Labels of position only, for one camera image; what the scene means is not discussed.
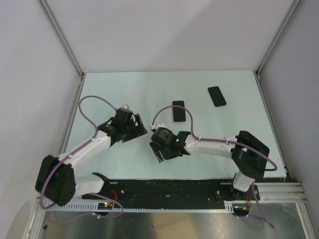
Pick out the black phone case with holes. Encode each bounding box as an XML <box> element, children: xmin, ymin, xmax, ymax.
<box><xmin>149</xmin><ymin>141</ymin><xmax>164</xmax><ymax>163</ymax></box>

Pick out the pink silicone phone case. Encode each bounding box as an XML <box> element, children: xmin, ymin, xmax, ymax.
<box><xmin>171</xmin><ymin>100</ymin><xmax>187</xmax><ymax>124</ymax></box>

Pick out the black smartphone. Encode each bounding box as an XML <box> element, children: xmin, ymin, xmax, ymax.
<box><xmin>172</xmin><ymin>101</ymin><xmax>186</xmax><ymax>122</ymax></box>

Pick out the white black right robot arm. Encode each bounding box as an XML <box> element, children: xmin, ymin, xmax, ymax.
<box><xmin>150</xmin><ymin>127</ymin><xmax>270</xmax><ymax>200</ymax></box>

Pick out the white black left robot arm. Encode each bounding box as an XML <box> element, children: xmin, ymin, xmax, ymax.
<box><xmin>35</xmin><ymin>108</ymin><xmax>147</xmax><ymax>206</ymax></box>

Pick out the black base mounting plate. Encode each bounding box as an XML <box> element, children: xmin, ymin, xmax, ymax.
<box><xmin>98</xmin><ymin>179</ymin><xmax>260</xmax><ymax>210</ymax></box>

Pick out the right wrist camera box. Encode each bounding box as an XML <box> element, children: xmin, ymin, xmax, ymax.
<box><xmin>150</xmin><ymin>123</ymin><xmax>166</xmax><ymax>131</ymax></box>

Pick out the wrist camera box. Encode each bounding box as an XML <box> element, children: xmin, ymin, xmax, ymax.
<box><xmin>150</xmin><ymin>123</ymin><xmax>166</xmax><ymax>131</ymax></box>
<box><xmin>121</xmin><ymin>104</ymin><xmax>130</xmax><ymax>110</ymax></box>

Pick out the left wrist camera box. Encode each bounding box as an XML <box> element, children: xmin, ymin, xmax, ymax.
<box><xmin>121</xmin><ymin>104</ymin><xmax>130</xmax><ymax>110</ymax></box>

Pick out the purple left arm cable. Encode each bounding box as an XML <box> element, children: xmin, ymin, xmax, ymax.
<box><xmin>39</xmin><ymin>96</ymin><xmax>125</xmax><ymax>225</ymax></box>

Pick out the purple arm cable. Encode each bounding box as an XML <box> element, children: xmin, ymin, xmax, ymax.
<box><xmin>151</xmin><ymin>105</ymin><xmax>279</xmax><ymax>230</ymax></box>
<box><xmin>39</xmin><ymin>96</ymin><xmax>125</xmax><ymax>225</ymax></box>

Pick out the grey slotted cable duct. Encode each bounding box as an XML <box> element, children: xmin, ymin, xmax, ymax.
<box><xmin>49</xmin><ymin>200</ymin><xmax>234</xmax><ymax>213</ymax></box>

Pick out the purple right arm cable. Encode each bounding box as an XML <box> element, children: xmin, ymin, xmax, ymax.
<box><xmin>151</xmin><ymin>105</ymin><xmax>279</xmax><ymax>230</ymax></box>

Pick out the aluminium corner post left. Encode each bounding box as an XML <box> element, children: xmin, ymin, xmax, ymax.
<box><xmin>37</xmin><ymin>0</ymin><xmax>85</xmax><ymax>80</ymax></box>

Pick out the aluminium corner post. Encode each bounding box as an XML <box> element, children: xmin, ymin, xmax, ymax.
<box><xmin>255</xmin><ymin>0</ymin><xmax>304</xmax><ymax>80</ymax></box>
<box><xmin>37</xmin><ymin>0</ymin><xmax>85</xmax><ymax>80</ymax></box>

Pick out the aluminium corner post right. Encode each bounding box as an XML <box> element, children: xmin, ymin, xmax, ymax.
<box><xmin>255</xmin><ymin>0</ymin><xmax>304</xmax><ymax>80</ymax></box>

